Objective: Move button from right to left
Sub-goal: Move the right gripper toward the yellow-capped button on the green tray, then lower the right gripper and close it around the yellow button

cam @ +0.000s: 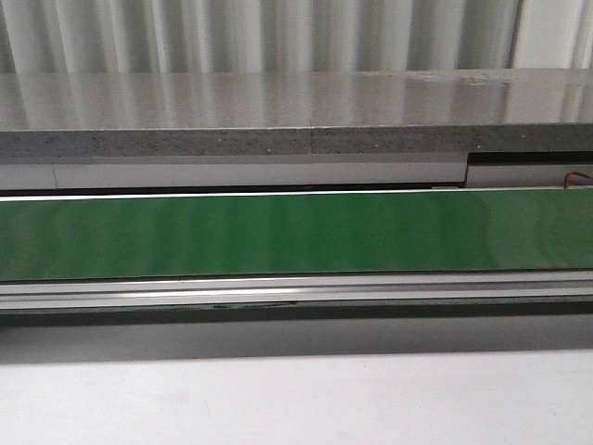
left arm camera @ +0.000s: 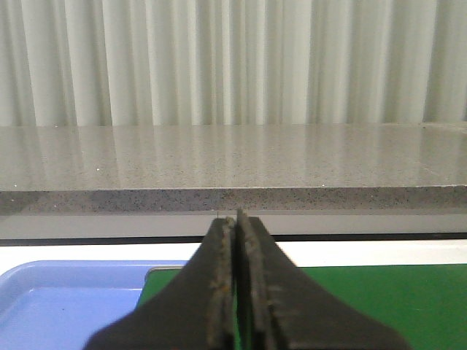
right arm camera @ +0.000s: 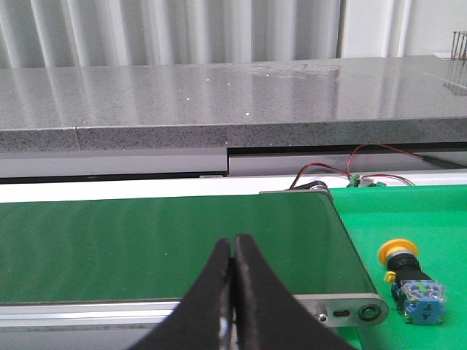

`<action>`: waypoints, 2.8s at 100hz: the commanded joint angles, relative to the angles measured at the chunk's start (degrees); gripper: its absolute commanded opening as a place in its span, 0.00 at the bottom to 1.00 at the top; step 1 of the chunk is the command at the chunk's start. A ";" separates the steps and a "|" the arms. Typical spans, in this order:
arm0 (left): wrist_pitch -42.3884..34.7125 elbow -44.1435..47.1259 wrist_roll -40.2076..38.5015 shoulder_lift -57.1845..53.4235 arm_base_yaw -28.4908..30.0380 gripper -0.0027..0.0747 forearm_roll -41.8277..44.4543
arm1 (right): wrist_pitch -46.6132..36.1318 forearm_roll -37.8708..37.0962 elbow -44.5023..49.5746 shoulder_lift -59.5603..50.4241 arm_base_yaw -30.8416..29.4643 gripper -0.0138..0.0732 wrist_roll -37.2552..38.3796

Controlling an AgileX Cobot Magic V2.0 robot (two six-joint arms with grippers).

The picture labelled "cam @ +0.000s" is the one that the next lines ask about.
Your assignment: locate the green conveyor belt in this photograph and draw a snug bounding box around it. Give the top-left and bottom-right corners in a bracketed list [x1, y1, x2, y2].
[1, 188, 592, 282]

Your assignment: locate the grey stone countertop slab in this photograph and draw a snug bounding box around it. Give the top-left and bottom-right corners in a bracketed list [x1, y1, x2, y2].
[1, 69, 592, 159]

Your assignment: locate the red brown wire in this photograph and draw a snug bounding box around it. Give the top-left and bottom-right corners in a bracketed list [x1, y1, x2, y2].
[562, 171, 593, 190]

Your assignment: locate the aluminium conveyor frame rail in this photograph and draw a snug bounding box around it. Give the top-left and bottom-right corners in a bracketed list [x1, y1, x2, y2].
[1, 271, 592, 310]

